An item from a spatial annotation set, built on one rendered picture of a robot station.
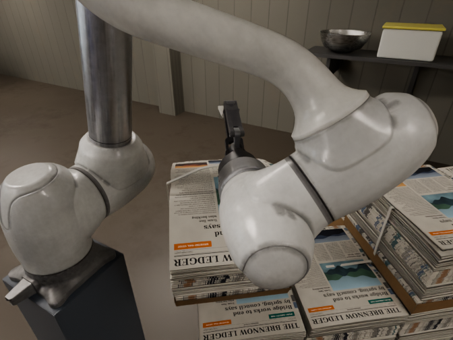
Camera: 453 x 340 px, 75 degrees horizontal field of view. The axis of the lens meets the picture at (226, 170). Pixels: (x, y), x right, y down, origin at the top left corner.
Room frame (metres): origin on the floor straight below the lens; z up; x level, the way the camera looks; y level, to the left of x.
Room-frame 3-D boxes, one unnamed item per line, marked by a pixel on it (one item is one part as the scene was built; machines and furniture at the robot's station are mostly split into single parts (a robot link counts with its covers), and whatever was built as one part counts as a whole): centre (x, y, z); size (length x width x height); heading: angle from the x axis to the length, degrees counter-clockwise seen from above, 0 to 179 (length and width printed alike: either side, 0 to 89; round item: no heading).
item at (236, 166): (0.39, -0.03, 1.32); 0.09 x 0.06 x 0.09; 98
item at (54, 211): (0.52, 0.40, 1.17); 0.18 x 0.16 x 0.22; 151
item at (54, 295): (0.49, 0.42, 1.03); 0.22 x 0.18 x 0.06; 152
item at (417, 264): (0.70, -0.62, 0.95); 0.38 x 0.29 x 0.23; 9
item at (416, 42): (2.67, -1.53, 1.23); 0.43 x 0.36 x 0.24; 62
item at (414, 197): (0.70, -0.62, 1.06); 0.37 x 0.29 x 0.01; 9
